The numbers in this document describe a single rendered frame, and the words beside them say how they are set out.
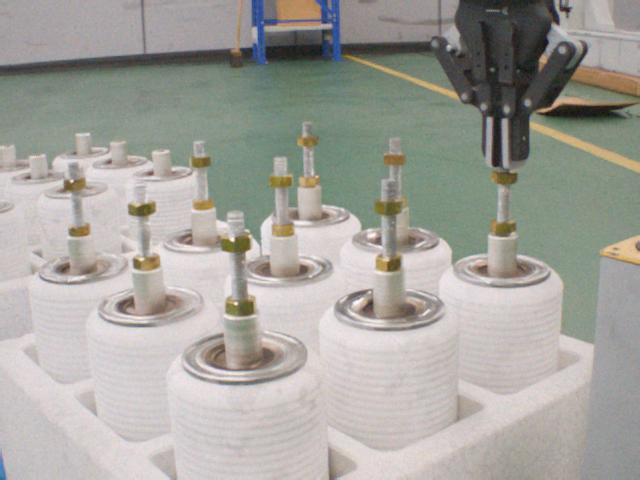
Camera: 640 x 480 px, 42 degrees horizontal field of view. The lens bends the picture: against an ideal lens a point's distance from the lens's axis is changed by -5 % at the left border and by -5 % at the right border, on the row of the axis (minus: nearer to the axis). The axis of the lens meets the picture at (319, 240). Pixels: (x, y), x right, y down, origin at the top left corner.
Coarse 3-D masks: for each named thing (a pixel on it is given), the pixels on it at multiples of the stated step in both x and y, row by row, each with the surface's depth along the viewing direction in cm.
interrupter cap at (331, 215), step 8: (296, 208) 85; (328, 208) 85; (336, 208) 85; (344, 208) 84; (272, 216) 82; (296, 216) 84; (328, 216) 83; (336, 216) 82; (344, 216) 81; (296, 224) 80; (304, 224) 79; (312, 224) 79; (320, 224) 80; (328, 224) 80; (336, 224) 80
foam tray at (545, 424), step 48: (0, 384) 70; (48, 384) 64; (576, 384) 62; (0, 432) 73; (48, 432) 61; (96, 432) 57; (336, 432) 57; (480, 432) 56; (528, 432) 59; (576, 432) 63
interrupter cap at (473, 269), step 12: (456, 264) 66; (468, 264) 66; (480, 264) 67; (528, 264) 66; (540, 264) 66; (456, 276) 64; (468, 276) 63; (480, 276) 63; (492, 276) 64; (504, 276) 64; (516, 276) 64; (528, 276) 63; (540, 276) 63; (504, 288) 62; (516, 288) 62
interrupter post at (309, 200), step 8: (304, 192) 81; (312, 192) 81; (320, 192) 82; (304, 200) 82; (312, 200) 82; (320, 200) 82; (304, 208) 82; (312, 208) 82; (320, 208) 82; (304, 216) 82; (312, 216) 82; (320, 216) 83
